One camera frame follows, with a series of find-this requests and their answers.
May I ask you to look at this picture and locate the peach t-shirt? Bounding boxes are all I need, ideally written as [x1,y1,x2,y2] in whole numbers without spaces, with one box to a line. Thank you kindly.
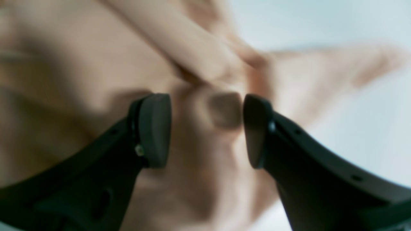
[1,0,410,231]

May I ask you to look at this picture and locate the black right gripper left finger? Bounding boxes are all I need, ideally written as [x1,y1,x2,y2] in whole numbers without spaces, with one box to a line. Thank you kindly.
[0,94,172,231]

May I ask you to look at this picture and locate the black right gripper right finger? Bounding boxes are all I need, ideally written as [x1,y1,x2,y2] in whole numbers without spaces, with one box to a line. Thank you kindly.
[243,94,411,231]

